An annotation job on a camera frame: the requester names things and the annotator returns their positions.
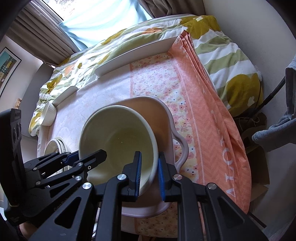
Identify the grey hanging clothes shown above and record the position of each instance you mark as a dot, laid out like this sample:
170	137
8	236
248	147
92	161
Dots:
283	132

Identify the cream bowl with lion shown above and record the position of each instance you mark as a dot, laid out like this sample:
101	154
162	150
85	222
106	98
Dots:
120	131

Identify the plain cream bowl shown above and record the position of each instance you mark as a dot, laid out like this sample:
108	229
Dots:
48	114

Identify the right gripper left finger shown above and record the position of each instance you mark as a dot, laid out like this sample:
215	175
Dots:
130	190

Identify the framed wall picture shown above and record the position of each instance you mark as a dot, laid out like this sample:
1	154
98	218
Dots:
8	64

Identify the pink floral tablecloth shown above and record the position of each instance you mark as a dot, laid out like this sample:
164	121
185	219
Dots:
179	79

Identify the floral green yellow duvet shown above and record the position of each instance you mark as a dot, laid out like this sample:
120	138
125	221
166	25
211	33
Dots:
236	79

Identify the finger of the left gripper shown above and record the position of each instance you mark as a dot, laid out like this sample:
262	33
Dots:
91	161
72	158

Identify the brown curtain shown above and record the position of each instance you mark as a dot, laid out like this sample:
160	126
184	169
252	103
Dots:
36	26

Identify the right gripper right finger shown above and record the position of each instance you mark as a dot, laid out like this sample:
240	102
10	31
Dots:
167	187

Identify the small duck pattern plate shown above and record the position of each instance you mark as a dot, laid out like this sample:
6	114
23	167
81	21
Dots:
56	145

